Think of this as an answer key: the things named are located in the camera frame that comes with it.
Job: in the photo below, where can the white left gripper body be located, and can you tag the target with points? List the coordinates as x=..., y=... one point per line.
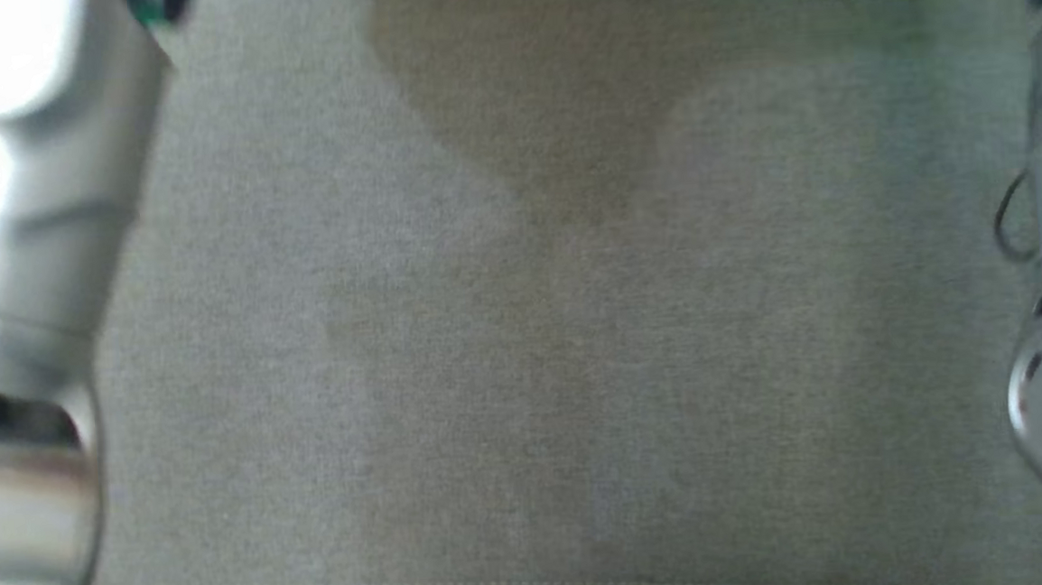
x=155, y=3

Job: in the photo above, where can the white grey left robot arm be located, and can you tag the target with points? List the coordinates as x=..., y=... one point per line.
x=46, y=222

